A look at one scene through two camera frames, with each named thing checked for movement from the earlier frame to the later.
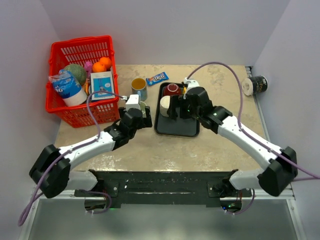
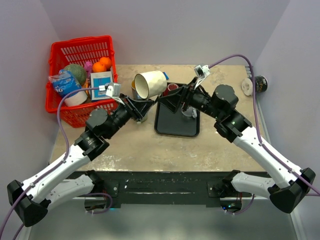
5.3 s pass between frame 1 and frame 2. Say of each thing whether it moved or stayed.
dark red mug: stayed
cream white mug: moved
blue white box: stayed
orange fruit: stayed
